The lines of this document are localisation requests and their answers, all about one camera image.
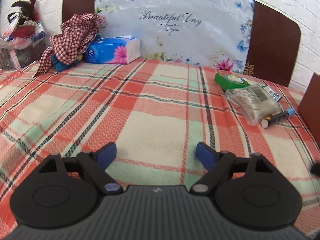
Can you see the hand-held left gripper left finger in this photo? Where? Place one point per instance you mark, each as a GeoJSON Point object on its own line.
{"type": "Point", "coordinates": [107, 155]}

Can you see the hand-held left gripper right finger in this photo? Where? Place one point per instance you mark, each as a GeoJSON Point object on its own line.
{"type": "Point", "coordinates": [206, 156]}

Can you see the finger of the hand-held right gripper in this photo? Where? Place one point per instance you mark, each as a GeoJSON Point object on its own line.
{"type": "Point", "coordinates": [315, 169]}

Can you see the brown cardboard box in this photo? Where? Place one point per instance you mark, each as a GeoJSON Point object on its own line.
{"type": "Point", "coordinates": [311, 105]}

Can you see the plaid blanket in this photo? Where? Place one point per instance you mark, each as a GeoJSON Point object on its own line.
{"type": "Point", "coordinates": [150, 117]}

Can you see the black marker with blue cap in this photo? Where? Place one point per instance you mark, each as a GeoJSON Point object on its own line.
{"type": "Point", "coordinates": [277, 117]}

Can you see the clear bag of cotton swabs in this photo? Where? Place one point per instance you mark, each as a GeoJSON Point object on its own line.
{"type": "Point", "coordinates": [250, 102]}

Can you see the green box with print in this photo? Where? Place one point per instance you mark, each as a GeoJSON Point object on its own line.
{"type": "Point", "coordinates": [230, 81]}

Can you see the blue and white packet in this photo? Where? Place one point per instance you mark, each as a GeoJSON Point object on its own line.
{"type": "Point", "coordinates": [273, 95]}

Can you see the teal cloth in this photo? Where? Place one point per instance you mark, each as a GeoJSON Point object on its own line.
{"type": "Point", "coordinates": [60, 65]}

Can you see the blue floral tissue box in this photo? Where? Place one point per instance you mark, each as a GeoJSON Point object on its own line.
{"type": "Point", "coordinates": [107, 52]}

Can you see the floral print pillow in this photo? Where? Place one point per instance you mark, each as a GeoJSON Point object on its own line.
{"type": "Point", "coordinates": [175, 42]}

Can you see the red checkered cloth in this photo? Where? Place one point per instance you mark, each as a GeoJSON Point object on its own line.
{"type": "Point", "coordinates": [72, 40]}

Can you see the brown wooden headboard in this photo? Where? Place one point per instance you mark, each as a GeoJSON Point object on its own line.
{"type": "Point", "coordinates": [272, 42]}

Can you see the dark feather decoration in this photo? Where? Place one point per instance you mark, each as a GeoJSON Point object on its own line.
{"type": "Point", "coordinates": [27, 7]}

